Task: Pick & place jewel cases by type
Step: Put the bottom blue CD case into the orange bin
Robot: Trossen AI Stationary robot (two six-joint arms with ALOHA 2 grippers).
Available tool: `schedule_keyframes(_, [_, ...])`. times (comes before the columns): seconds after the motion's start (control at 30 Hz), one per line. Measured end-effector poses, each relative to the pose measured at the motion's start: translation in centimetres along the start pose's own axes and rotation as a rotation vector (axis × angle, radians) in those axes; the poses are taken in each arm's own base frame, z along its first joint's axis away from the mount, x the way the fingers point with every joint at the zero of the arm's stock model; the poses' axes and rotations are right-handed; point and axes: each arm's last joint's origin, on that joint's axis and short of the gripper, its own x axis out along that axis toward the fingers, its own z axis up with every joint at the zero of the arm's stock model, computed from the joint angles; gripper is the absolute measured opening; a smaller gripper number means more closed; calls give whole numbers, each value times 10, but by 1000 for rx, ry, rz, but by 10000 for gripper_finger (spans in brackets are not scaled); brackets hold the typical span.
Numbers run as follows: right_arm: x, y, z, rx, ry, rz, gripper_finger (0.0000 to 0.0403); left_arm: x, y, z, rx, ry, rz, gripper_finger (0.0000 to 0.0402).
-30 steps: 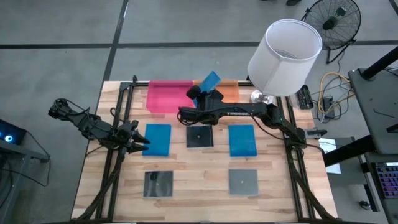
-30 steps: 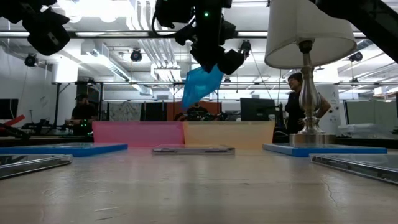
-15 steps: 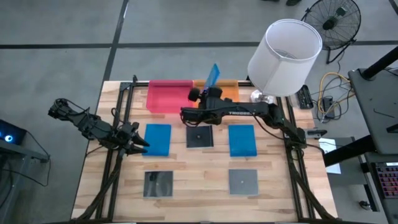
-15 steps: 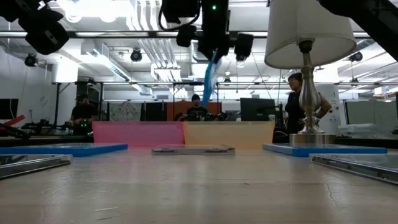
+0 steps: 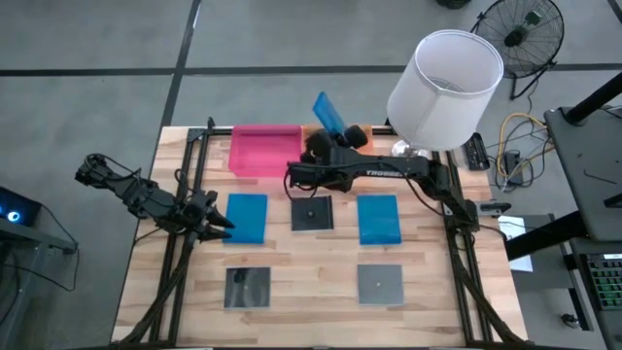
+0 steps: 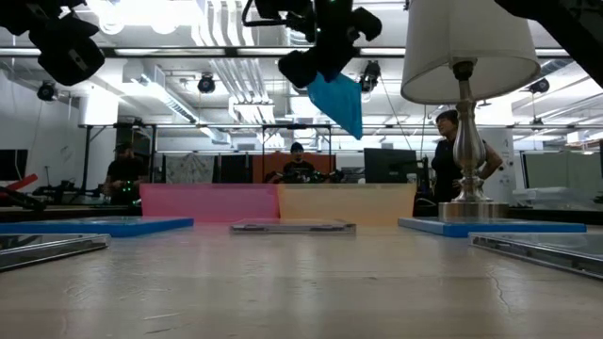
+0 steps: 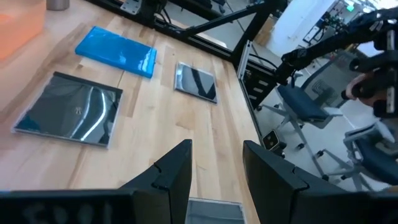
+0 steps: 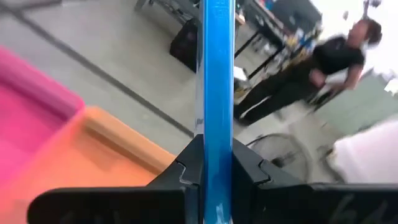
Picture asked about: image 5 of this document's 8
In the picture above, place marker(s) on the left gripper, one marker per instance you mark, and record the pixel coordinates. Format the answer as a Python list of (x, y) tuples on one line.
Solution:
[(196, 218)]

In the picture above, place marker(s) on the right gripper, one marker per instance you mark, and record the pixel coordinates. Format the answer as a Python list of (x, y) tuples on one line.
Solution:
[(335, 156)]

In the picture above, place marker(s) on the blue plastic case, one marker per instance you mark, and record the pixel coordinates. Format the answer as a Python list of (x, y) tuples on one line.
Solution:
[(248, 219), (328, 114), (379, 220)]

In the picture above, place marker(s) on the clear black-tray jewel case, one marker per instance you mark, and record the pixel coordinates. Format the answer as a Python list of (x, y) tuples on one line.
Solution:
[(380, 287), (247, 288), (323, 221)]

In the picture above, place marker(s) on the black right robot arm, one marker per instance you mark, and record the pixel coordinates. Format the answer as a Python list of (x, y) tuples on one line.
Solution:
[(389, 167)]

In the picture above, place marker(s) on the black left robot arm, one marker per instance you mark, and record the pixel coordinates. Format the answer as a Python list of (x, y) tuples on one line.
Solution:
[(141, 197)]

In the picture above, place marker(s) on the orange translucent plastic bin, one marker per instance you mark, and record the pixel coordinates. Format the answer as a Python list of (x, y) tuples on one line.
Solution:
[(370, 146)]

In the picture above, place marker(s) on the pink translucent plastic bin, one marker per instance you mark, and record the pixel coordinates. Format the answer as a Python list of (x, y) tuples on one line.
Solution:
[(262, 150)]

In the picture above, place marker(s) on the white shade table lamp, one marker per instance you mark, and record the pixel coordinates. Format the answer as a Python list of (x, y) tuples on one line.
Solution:
[(444, 97)]

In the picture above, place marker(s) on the black power strip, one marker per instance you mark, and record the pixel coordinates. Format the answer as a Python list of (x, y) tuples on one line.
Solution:
[(475, 151)]

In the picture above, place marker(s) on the black power adapter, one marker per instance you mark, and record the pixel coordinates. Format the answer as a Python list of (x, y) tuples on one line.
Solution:
[(512, 167)]

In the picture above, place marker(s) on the grey side stand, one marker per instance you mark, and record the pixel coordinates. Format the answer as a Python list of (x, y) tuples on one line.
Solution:
[(29, 235)]

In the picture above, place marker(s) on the white paper sheet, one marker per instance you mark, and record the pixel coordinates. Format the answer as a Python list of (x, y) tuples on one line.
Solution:
[(510, 228)]

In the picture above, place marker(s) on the black computer with blue light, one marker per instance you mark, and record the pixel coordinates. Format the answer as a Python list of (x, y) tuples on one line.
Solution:
[(19, 206)]

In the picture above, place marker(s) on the black floor fan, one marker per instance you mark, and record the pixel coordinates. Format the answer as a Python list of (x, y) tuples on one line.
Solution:
[(517, 36)]

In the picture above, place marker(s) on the black desk leg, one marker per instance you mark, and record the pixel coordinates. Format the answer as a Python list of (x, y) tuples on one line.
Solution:
[(544, 235)]

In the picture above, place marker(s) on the grey desk panel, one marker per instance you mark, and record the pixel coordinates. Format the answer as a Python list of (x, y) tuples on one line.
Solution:
[(583, 160)]

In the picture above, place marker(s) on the black pole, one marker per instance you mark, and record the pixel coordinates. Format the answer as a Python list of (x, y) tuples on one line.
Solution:
[(595, 99)]

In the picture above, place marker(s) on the dark keyboard desk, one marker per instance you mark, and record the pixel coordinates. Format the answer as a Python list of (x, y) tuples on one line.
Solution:
[(578, 296)]

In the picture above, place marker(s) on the black computer mouse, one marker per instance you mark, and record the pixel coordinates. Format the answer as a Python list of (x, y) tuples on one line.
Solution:
[(568, 321)]

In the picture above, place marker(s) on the backlit computer keyboard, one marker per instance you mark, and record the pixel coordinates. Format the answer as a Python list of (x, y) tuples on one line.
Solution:
[(605, 282)]

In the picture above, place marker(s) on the black aluminium table frame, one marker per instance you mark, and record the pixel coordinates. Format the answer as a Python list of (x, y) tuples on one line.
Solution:
[(216, 130)]

